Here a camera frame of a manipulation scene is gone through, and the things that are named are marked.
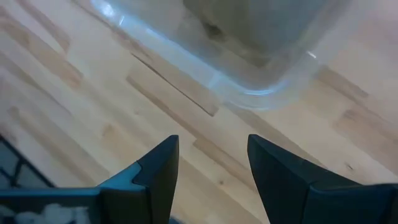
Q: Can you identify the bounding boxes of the black metal table frame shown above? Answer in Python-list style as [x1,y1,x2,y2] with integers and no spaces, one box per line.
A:
[0,133,56,189]

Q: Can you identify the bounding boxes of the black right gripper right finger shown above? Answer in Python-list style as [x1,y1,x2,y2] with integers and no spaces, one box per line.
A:
[247,134,398,224]

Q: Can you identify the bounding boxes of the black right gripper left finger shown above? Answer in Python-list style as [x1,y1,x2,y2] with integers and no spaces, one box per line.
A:
[0,134,180,224]

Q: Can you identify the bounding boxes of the clear plastic bin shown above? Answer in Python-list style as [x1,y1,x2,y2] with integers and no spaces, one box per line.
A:
[89,0,354,112]

